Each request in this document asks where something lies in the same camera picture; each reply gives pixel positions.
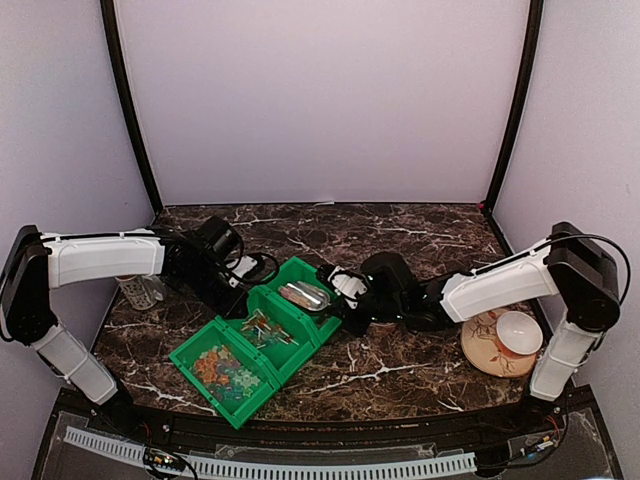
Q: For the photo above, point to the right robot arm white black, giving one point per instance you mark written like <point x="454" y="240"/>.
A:
<point x="568" y="263"/>

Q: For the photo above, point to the green bin mixed candies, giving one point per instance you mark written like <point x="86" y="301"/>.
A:
<point x="279" y="333"/>

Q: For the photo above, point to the metal scoop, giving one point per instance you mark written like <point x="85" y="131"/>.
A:
<point x="305" y="296"/>

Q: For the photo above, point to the black front rail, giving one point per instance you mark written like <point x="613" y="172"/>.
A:
<point x="461" y="415"/>

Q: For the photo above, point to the left black frame post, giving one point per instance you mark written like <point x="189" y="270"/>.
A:
<point x="125" y="96"/>

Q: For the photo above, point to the black frame post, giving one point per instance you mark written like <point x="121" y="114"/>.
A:
<point x="526" y="64"/>
<point x="125" y="96"/>

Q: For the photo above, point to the beige floral plate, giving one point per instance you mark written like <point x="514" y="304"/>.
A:
<point x="481" y="346"/>

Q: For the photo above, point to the white slotted cable duct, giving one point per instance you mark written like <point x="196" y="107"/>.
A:
<point x="164" y="464"/>

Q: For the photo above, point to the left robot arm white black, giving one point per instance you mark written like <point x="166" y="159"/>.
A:
<point x="210" y="260"/>

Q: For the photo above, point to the clear plastic cup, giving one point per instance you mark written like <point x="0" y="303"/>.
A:
<point x="382" y="329"/>

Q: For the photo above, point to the white patterned mug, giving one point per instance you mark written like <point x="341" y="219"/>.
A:
<point x="142" y="292"/>

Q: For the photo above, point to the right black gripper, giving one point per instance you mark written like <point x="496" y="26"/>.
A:
<point x="356" y="327"/>

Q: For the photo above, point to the green bin colourful candies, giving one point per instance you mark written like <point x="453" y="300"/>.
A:
<point x="227" y="371"/>

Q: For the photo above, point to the right black frame post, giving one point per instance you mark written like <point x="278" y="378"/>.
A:
<point x="526" y="64"/>

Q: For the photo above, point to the white orange bowl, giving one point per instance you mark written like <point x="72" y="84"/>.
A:
<point x="518" y="334"/>

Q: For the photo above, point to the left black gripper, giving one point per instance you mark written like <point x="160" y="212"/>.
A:
<point x="227" y="309"/>

